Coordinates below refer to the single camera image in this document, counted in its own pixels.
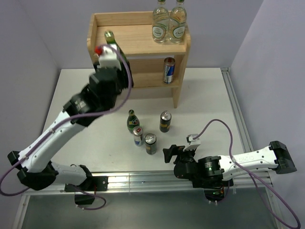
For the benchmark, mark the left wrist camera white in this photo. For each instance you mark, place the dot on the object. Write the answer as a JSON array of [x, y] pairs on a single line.
[[107, 58]]

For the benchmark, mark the clear glass bottle right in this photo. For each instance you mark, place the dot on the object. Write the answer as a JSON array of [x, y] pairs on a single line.
[[177, 23]]

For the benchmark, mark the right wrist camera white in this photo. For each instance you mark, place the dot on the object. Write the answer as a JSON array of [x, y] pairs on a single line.
[[193, 141]]

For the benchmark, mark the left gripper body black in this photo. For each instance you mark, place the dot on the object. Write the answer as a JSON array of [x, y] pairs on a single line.
[[111, 103]]

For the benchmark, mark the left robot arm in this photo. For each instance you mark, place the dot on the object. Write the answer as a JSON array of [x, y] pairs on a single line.
[[35, 168]]

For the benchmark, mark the green glass bottle front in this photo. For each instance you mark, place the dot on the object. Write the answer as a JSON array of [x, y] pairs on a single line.
[[111, 43]]

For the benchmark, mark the green glass bottle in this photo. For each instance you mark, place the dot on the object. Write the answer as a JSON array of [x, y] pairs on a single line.
[[111, 43], [132, 121]]

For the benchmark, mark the blue silver can red top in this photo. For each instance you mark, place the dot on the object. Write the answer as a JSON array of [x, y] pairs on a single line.
[[168, 70]]

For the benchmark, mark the black can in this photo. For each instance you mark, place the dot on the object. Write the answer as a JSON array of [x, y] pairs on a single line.
[[151, 144], [165, 121]]

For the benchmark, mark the aluminium rail right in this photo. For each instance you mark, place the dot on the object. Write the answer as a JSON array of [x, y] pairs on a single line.
[[239, 119]]

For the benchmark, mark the wooden shelf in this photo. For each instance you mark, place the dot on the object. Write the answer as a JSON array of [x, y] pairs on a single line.
[[133, 33]]

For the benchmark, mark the clear glass bottle left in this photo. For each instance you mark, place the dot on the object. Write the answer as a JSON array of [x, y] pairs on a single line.
[[160, 22]]

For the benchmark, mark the green glass bottle back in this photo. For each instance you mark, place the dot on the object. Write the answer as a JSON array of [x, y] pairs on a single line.
[[132, 121]]

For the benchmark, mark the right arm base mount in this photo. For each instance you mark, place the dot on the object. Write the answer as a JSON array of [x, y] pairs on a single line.
[[213, 191]]

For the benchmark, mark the black can back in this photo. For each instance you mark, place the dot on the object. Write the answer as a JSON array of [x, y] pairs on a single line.
[[165, 121]]

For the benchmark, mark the clear glass bottle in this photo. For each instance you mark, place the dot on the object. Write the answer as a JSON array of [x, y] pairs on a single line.
[[160, 22], [177, 23]]

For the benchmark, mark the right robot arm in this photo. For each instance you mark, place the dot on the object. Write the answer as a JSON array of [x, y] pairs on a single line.
[[200, 147]]

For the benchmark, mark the black can front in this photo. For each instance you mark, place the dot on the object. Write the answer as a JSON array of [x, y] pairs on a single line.
[[151, 144]]

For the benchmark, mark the blue silver energy can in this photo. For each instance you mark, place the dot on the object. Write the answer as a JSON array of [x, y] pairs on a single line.
[[138, 135]]

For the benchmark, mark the aluminium rail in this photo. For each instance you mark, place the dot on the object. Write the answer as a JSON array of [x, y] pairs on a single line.
[[239, 119], [149, 181]]

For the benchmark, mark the aluminium rail front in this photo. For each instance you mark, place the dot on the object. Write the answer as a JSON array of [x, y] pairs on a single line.
[[149, 181]]

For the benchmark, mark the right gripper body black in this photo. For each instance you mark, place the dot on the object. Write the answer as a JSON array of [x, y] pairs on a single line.
[[186, 156]]

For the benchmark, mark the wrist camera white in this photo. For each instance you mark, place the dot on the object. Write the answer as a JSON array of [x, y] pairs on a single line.
[[107, 58], [193, 141]]

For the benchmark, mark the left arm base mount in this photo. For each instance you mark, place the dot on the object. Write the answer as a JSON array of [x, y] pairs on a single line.
[[85, 194]]

